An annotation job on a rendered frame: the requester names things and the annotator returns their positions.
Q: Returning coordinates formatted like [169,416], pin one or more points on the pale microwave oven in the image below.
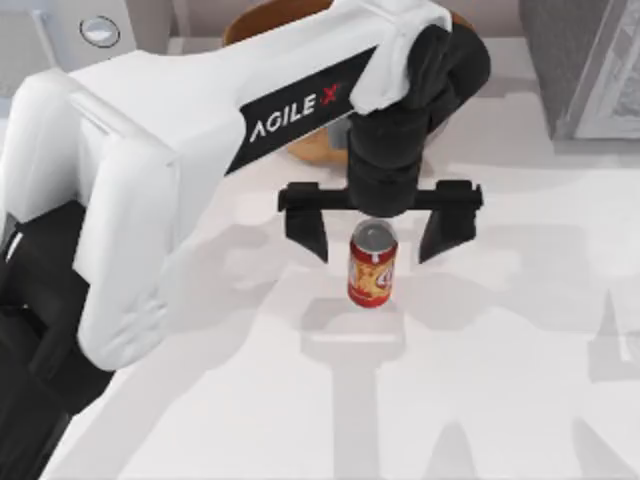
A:
[50,35]

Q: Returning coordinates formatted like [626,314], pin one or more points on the grey cabinet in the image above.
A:
[575,65]

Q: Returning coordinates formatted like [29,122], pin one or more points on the red and orange can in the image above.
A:
[372,272]

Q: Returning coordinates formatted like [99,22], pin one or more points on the silver round knob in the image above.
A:
[100,31]

